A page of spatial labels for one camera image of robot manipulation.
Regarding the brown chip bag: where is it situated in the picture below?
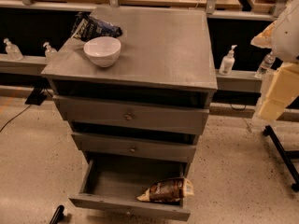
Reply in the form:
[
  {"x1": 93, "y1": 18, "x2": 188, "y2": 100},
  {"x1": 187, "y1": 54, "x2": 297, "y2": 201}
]
[{"x1": 137, "y1": 177, "x2": 194, "y2": 203}]

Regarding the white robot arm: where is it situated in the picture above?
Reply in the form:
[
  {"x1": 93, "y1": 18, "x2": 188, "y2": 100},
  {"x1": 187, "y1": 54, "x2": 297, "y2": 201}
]
[{"x1": 250, "y1": 0, "x2": 299, "y2": 120}]

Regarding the grey wooden drawer cabinet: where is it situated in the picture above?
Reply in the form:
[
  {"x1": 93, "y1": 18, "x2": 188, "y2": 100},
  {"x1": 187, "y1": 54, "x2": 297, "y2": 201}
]
[{"x1": 40, "y1": 6, "x2": 219, "y2": 173}]

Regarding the grey top drawer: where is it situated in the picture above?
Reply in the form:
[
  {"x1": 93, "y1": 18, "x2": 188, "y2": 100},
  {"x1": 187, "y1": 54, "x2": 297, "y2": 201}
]
[{"x1": 53, "y1": 95, "x2": 209, "y2": 134}]

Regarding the grey middle drawer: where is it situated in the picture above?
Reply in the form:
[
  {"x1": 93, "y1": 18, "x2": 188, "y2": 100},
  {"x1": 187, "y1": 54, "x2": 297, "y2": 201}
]
[{"x1": 72, "y1": 133, "x2": 196, "y2": 162}]

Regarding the grey open bottom drawer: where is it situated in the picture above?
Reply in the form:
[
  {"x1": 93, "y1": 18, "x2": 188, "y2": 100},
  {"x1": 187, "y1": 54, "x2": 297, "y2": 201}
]
[{"x1": 69, "y1": 155, "x2": 190, "y2": 221}]

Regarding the dark blue chip bag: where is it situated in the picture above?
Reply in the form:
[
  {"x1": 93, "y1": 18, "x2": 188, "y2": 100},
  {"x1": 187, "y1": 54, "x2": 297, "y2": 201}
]
[{"x1": 70, "y1": 12, "x2": 122, "y2": 42}]

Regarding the white ceramic bowl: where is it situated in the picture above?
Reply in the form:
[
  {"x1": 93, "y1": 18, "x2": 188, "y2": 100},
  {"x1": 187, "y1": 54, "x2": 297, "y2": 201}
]
[{"x1": 83, "y1": 36, "x2": 121, "y2": 67}]

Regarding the white pump lotion bottle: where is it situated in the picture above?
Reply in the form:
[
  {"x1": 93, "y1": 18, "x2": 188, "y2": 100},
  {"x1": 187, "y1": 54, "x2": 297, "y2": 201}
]
[{"x1": 219, "y1": 45, "x2": 236, "y2": 76}]

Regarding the clear pump sanitizer bottle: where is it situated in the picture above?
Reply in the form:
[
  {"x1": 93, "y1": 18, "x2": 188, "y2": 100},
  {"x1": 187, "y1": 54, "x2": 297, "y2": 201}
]
[{"x1": 43, "y1": 42, "x2": 57, "y2": 63}]

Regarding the black box on floor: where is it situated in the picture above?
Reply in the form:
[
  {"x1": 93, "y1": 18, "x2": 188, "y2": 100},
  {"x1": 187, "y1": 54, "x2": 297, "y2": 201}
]
[{"x1": 25, "y1": 88, "x2": 47, "y2": 105}]

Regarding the clear plastic water bottle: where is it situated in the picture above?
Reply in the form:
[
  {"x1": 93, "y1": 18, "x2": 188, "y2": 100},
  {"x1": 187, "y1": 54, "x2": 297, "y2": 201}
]
[{"x1": 254, "y1": 51, "x2": 276, "y2": 78}]

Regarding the black stand leg right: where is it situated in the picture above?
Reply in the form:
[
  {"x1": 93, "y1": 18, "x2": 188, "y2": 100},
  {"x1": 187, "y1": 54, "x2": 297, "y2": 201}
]
[{"x1": 263, "y1": 125, "x2": 299, "y2": 192}]

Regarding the black bar bottom left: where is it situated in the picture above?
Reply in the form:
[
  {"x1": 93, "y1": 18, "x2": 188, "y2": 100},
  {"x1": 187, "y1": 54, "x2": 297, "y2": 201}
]
[{"x1": 50, "y1": 205, "x2": 64, "y2": 224}]

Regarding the clear pump bottle far left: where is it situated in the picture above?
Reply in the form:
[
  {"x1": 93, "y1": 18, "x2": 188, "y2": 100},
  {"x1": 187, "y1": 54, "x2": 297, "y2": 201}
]
[{"x1": 4, "y1": 38, "x2": 23, "y2": 61}]

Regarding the grey metal shelf rail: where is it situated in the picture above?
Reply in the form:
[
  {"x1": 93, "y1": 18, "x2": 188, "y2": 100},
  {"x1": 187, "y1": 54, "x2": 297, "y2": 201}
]
[{"x1": 0, "y1": 54, "x2": 274, "y2": 93}]

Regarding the black floor cable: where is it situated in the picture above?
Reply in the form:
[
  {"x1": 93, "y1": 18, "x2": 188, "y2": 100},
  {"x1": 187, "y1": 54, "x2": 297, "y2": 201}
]
[{"x1": 0, "y1": 105, "x2": 32, "y2": 133}]

